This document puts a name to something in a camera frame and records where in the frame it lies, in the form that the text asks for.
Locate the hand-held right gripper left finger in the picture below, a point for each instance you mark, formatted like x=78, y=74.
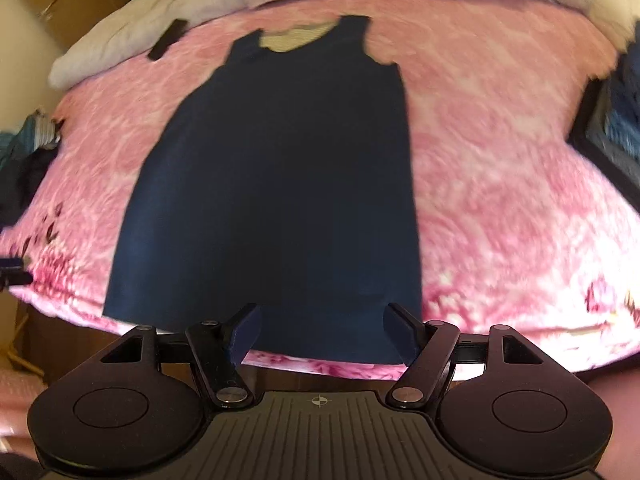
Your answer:
x=245, y=332

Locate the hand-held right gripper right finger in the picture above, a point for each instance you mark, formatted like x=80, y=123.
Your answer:
x=400, y=332

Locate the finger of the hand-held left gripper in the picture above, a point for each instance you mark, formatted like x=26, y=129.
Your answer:
x=10, y=263
x=15, y=278

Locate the blue sleeveless dress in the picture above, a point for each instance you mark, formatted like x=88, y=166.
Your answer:
x=280, y=185

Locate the black garment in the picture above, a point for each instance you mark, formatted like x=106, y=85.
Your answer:
x=25, y=180

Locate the striped garment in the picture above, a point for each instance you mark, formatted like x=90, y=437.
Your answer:
x=42, y=130

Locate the pink floral blanket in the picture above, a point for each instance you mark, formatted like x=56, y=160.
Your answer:
x=500, y=185

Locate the grey striped quilt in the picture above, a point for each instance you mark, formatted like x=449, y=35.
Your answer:
x=100, y=50

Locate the wardrobe with glossy doors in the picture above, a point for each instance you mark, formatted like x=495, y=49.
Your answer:
x=75, y=0

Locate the black phone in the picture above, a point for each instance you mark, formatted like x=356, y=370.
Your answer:
x=167, y=40

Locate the black rimmed box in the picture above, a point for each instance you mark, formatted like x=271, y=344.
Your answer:
x=587, y=130

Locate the blue knit cloth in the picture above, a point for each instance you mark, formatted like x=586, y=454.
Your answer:
x=625, y=115

